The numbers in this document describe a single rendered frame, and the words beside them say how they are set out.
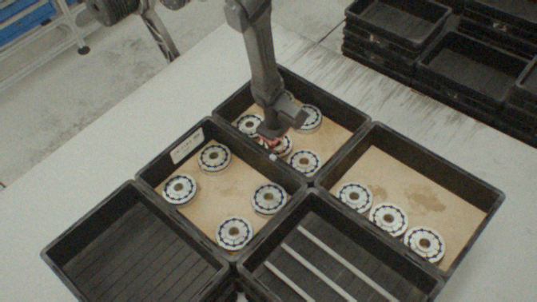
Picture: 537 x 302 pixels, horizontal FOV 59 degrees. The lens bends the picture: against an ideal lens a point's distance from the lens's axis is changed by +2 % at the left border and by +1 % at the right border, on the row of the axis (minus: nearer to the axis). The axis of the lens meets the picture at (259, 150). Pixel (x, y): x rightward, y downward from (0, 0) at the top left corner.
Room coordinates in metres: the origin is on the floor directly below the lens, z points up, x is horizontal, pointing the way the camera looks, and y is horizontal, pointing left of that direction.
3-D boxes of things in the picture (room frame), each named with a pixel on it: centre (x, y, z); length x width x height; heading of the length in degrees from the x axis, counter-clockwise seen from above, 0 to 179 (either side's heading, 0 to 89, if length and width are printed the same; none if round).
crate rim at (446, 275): (0.62, -0.37, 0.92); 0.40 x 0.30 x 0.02; 42
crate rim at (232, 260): (0.71, 0.12, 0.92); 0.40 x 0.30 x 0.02; 42
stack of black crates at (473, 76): (1.48, -0.99, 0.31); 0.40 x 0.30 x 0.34; 44
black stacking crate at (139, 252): (0.51, 0.34, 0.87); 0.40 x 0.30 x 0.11; 42
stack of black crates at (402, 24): (1.76, -0.71, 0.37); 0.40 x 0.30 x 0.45; 44
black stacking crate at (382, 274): (0.41, -0.15, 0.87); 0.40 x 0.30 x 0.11; 42
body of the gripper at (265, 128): (0.86, -0.05, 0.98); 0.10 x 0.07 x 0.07; 136
